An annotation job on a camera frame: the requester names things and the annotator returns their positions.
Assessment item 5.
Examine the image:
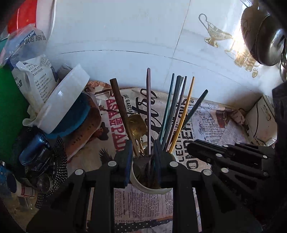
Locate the bundle of mixed chopsticks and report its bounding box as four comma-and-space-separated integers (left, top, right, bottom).
109, 68, 208, 180

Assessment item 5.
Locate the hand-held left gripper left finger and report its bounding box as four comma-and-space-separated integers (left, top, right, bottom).
26, 139, 134, 233

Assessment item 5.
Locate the blue can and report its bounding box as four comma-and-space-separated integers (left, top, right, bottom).
19, 133, 50, 166

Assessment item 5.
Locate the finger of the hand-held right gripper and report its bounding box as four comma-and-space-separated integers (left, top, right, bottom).
211, 157, 281, 218
187, 139, 276, 163

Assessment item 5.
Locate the green plastic container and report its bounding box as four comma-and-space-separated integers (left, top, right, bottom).
0, 64, 30, 164

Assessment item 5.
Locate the white powder bag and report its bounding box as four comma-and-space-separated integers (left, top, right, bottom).
12, 55, 60, 110

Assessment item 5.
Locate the brown bowl in plastic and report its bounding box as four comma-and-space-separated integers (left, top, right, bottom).
65, 105, 103, 160

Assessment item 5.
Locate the small glass jar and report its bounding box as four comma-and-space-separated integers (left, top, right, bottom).
37, 173, 54, 193

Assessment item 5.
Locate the white plastic container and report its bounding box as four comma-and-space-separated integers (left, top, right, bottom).
22, 63, 90, 135

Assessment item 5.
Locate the light bamboo chopstick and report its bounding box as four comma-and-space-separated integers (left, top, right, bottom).
168, 76, 195, 154

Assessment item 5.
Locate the black perforated mesh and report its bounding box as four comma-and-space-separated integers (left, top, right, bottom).
13, 127, 68, 209

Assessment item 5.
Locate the white bottle blue cap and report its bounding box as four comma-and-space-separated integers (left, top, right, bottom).
0, 165, 37, 198

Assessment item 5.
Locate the black wok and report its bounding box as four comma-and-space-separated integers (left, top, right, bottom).
241, 0, 286, 67

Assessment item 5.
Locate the white ceramic cup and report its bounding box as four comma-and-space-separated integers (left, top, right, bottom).
130, 154, 174, 195

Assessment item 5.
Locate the gold metal spoon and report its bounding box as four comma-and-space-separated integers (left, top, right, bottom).
128, 114, 148, 157

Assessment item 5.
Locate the newspaper print tablecloth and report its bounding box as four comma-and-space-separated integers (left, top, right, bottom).
67, 81, 258, 233

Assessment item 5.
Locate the blue bowl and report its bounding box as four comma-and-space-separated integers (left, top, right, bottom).
50, 93, 91, 137

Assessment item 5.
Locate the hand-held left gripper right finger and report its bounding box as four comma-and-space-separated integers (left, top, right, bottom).
153, 139, 263, 233

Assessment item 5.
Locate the clear plastic bag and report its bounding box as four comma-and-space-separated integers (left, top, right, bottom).
4, 23, 47, 65

